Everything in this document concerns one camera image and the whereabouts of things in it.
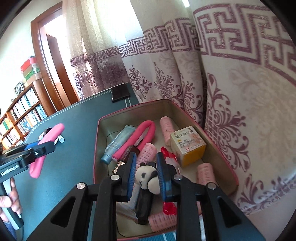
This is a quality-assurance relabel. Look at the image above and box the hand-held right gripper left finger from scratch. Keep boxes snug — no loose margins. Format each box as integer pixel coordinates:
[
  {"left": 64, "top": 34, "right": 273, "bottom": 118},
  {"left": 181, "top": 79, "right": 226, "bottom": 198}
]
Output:
[{"left": 25, "top": 152, "right": 137, "bottom": 241}]

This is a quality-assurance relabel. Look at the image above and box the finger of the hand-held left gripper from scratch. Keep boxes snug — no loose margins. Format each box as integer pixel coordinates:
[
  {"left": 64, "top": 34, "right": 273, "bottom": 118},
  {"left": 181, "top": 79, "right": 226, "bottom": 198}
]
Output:
[
  {"left": 3, "top": 142, "right": 40, "bottom": 160},
  {"left": 18, "top": 141, "right": 55, "bottom": 167}
]

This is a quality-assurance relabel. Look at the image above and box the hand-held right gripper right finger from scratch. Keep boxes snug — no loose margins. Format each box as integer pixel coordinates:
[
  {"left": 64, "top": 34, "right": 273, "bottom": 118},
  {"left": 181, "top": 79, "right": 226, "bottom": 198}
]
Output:
[{"left": 156, "top": 151, "right": 266, "bottom": 241}]

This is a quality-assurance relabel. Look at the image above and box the pink foam curler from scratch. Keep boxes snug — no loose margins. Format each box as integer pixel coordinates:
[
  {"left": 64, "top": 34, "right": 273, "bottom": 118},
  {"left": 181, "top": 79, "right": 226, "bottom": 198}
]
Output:
[
  {"left": 28, "top": 123, "right": 65, "bottom": 179},
  {"left": 112, "top": 120, "right": 156, "bottom": 161}
]

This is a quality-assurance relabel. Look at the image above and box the panda toy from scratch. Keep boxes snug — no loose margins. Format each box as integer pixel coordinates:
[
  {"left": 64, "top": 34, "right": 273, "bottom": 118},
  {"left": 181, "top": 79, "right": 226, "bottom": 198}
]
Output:
[{"left": 135, "top": 162, "right": 160, "bottom": 194}]

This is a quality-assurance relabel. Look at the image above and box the black gold lipstick tube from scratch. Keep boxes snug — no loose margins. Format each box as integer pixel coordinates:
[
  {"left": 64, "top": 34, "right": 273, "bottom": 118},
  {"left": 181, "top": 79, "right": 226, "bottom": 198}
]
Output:
[{"left": 112, "top": 152, "right": 140, "bottom": 174}]

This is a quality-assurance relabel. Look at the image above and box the pink hair roller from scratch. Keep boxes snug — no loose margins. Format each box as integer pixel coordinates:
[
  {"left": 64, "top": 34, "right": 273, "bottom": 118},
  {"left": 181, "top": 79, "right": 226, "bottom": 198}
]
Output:
[
  {"left": 148, "top": 212, "right": 177, "bottom": 232},
  {"left": 196, "top": 163, "right": 213, "bottom": 184},
  {"left": 159, "top": 116, "right": 176, "bottom": 146},
  {"left": 136, "top": 143, "right": 158, "bottom": 167}
]

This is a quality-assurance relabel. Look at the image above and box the red foil packet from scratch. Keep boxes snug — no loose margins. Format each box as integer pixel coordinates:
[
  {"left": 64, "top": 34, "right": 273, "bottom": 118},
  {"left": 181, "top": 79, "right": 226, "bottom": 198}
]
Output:
[{"left": 161, "top": 146, "right": 179, "bottom": 215}]

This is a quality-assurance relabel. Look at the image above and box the small black case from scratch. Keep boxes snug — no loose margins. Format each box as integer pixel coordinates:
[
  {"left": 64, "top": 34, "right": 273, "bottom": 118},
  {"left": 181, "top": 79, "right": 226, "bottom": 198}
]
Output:
[{"left": 135, "top": 191, "right": 154, "bottom": 226}]

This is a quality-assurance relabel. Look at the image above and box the clear zip bag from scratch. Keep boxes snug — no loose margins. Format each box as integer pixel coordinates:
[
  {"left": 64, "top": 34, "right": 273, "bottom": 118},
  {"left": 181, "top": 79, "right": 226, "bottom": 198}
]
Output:
[{"left": 116, "top": 185, "right": 141, "bottom": 224}]

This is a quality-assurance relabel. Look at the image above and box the blue cream tube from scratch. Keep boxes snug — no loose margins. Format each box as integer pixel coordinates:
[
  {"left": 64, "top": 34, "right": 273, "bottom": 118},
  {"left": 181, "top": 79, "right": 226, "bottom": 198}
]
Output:
[{"left": 101, "top": 125, "right": 136, "bottom": 165}]

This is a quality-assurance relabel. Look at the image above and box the pink biscuit tin box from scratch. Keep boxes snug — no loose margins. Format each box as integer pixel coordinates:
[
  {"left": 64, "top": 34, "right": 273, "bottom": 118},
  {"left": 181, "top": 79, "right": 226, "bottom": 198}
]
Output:
[{"left": 93, "top": 99, "right": 239, "bottom": 240}]

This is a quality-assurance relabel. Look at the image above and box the person's left hand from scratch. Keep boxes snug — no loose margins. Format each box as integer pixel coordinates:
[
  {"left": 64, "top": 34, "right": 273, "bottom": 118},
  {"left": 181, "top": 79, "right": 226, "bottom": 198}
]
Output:
[{"left": 0, "top": 178, "right": 23, "bottom": 217}]

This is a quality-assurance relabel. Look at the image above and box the black round container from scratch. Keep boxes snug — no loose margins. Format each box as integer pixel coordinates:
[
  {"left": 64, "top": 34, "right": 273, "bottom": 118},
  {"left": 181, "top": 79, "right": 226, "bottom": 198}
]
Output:
[{"left": 38, "top": 127, "right": 52, "bottom": 140}]

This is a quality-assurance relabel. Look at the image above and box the wooden bookshelf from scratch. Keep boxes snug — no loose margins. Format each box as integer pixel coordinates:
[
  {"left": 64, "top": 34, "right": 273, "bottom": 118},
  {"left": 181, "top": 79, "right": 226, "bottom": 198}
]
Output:
[{"left": 0, "top": 77, "right": 57, "bottom": 151}]

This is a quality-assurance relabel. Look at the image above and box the framed photo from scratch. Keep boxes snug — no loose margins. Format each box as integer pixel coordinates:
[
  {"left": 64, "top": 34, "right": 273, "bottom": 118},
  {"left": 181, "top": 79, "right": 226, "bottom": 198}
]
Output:
[{"left": 13, "top": 82, "right": 25, "bottom": 96}]

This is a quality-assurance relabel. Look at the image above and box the stack of coloured boxes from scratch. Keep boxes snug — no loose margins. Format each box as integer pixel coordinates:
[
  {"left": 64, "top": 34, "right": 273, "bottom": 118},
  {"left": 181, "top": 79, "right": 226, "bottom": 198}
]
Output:
[{"left": 20, "top": 57, "right": 42, "bottom": 87}]

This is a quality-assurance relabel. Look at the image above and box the black phone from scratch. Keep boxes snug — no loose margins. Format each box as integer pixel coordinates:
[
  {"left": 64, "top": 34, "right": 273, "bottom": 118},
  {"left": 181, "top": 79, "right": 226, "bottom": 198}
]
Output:
[{"left": 112, "top": 83, "right": 131, "bottom": 103}]

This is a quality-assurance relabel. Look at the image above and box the patterned curtain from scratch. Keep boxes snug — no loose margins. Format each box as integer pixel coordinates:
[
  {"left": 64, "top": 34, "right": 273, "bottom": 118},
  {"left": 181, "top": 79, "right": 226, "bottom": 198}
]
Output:
[{"left": 62, "top": 0, "right": 296, "bottom": 216}]

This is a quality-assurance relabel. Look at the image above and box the wooden door frame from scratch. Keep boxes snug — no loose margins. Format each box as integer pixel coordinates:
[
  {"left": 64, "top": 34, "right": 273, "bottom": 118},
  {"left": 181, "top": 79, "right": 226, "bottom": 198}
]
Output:
[{"left": 31, "top": 7, "right": 80, "bottom": 112}]

